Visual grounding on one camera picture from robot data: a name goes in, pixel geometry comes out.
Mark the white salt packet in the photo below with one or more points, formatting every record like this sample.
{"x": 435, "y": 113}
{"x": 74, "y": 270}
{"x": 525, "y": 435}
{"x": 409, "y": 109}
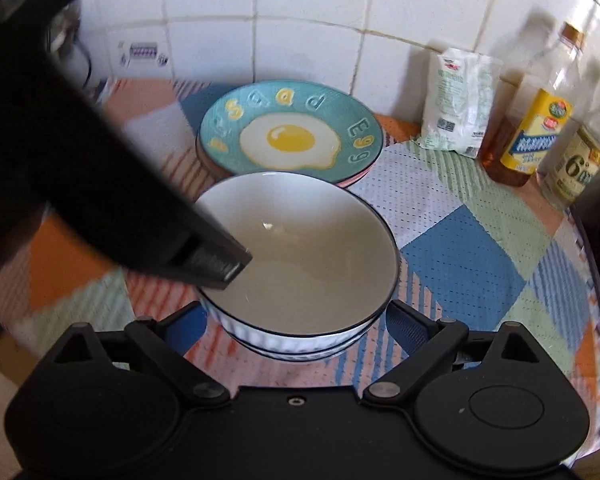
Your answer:
{"x": 457, "y": 105}

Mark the white label glass bottle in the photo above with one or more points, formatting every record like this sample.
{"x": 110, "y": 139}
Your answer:
{"x": 575, "y": 165}

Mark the yellow label glass bottle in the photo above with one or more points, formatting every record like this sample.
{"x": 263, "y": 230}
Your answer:
{"x": 535, "y": 135}

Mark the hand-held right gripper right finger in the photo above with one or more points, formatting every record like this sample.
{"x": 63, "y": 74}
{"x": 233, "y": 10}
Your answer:
{"x": 405, "y": 325}

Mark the white ribbed bowl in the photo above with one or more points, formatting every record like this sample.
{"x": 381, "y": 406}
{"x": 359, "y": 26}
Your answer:
{"x": 300, "y": 354}
{"x": 310, "y": 250}

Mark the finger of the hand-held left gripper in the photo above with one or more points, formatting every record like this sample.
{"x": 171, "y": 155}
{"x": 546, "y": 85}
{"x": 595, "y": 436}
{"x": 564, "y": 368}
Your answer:
{"x": 215, "y": 262}

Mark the pink rabbit print plate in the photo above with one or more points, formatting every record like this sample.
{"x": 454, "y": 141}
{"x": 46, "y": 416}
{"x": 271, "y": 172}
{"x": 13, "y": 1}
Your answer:
{"x": 357, "y": 178}

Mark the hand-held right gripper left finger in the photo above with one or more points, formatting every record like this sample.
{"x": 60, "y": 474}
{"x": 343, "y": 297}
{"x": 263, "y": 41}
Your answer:
{"x": 190, "y": 330}

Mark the teal fried egg plate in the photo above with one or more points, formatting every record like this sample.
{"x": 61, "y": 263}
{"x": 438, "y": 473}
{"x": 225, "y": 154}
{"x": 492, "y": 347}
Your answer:
{"x": 290, "y": 135}

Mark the patchwork table cloth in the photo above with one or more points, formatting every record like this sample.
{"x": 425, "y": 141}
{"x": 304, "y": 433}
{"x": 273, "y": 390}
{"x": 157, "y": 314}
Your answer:
{"x": 455, "y": 240}

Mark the small wall sticker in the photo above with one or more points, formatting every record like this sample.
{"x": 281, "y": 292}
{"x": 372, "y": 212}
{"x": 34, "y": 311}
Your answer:
{"x": 142, "y": 53}

